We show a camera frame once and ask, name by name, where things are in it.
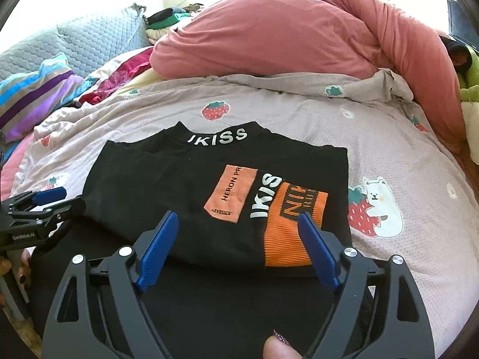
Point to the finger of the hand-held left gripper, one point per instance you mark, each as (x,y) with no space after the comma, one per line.
(50,195)
(67,207)

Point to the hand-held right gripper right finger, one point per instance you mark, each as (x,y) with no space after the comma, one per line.
(318,254)

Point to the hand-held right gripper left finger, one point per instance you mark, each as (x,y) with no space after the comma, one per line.
(153,254)

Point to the black sweater with orange cuffs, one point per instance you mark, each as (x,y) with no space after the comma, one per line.
(157,179)

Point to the person's left hand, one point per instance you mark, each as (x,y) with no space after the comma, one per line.
(25,263)

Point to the person's right hand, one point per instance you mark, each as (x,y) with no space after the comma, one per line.
(277,347)

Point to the pink quilted bedsheet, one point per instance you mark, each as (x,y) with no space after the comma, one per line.
(11,160)

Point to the striped pillow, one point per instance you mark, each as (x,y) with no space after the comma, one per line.
(37,93)

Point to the strawberry print quilt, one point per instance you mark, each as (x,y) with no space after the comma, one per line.
(393,149)

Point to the red cloth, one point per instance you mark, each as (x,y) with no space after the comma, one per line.
(119,74)

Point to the blue quilted pillow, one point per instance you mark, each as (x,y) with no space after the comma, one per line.
(97,37)

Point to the cream fleece blanket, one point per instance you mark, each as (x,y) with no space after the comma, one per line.
(473,116)

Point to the black folded garment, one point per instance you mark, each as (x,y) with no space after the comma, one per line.
(161,17)

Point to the green folded garment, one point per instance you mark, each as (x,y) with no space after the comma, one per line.
(177,19)

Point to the pink duvet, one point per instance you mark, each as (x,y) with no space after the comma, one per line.
(280,37)

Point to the green cloth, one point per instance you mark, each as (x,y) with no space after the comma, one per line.
(471,89)

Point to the dark cloth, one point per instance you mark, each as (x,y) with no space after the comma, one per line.
(458,54)

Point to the black monitor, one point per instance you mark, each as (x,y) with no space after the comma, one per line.
(460,18)

